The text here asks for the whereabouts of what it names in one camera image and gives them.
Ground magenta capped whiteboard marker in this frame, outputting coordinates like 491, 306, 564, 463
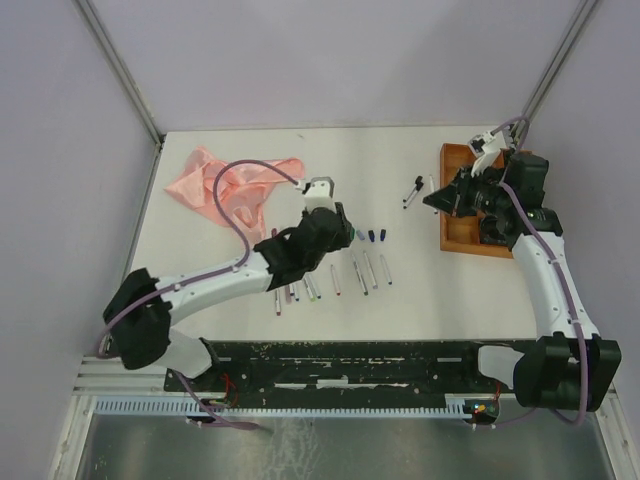
274, 289, 282, 316

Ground lime green capped marker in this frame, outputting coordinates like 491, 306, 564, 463
302, 276, 316, 302

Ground black capped marker left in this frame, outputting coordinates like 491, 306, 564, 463
403, 176, 424, 209

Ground light blue cable duct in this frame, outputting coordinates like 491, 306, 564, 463
93, 394, 497, 419

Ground aluminium frame post left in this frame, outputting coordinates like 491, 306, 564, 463
74, 0, 166, 147

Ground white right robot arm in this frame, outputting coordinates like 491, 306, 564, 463
423, 152, 622, 416

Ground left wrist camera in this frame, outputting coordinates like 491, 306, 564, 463
295, 177, 336, 214

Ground black capped marker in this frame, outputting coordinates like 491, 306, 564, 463
403, 180, 424, 209
403, 176, 424, 209

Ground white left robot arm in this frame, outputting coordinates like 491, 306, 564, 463
103, 202, 353, 390

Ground dark floral rolled tie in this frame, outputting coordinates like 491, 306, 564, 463
479, 216, 514, 247

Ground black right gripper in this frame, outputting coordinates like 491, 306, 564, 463
425, 164, 513, 219

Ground pink satin cloth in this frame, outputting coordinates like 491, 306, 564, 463
165, 146, 305, 244

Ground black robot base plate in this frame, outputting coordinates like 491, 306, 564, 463
164, 339, 521, 401

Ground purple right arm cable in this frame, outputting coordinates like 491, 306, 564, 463
492, 115, 591, 431

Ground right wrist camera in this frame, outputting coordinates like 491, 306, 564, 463
467, 131, 509, 177

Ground orange wooden divider tray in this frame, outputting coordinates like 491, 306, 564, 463
436, 143, 513, 259

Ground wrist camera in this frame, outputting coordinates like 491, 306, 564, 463
295, 177, 336, 214
467, 131, 509, 177

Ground lavender capped marker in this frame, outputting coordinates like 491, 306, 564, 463
363, 250, 379, 290

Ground aluminium frame post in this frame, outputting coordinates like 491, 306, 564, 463
74, 0, 166, 147
521, 0, 602, 122

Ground black capped marker right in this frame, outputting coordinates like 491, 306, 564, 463
403, 180, 424, 209

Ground aluminium frame post right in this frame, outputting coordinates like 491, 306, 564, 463
521, 0, 602, 122

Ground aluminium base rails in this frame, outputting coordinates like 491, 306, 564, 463
73, 355, 181, 396

